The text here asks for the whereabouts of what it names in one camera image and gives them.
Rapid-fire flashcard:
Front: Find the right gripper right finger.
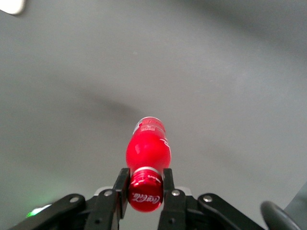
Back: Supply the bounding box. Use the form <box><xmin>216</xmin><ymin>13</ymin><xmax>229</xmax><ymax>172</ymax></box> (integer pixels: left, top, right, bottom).
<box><xmin>157</xmin><ymin>168</ymin><xmax>264</xmax><ymax>230</ymax></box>

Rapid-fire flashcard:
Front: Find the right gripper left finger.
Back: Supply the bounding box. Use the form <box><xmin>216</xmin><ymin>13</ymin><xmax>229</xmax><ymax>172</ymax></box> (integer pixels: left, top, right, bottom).
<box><xmin>9</xmin><ymin>167</ymin><xmax>131</xmax><ymax>230</ymax></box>

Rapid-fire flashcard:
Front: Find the red coke bottle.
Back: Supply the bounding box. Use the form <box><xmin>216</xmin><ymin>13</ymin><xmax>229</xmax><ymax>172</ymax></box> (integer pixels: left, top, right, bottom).
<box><xmin>125</xmin><ymin>116</ymin><xmax>172</xmax><ymax>213</ymax></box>

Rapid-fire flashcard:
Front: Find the beige rectangular plastic tray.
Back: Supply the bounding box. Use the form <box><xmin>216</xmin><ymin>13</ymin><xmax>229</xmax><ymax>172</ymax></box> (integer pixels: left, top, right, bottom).
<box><xmin>0</xmin><ymin>0</ymin><xmax>26</xmax><ymax>15</ymax></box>

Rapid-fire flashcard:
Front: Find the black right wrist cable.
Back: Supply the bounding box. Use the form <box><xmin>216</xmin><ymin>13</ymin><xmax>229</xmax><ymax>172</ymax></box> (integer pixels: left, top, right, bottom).
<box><xmin>260</xmin><ymin>200</ymin><xmax>302</xmax><ymax>230</ymax></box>

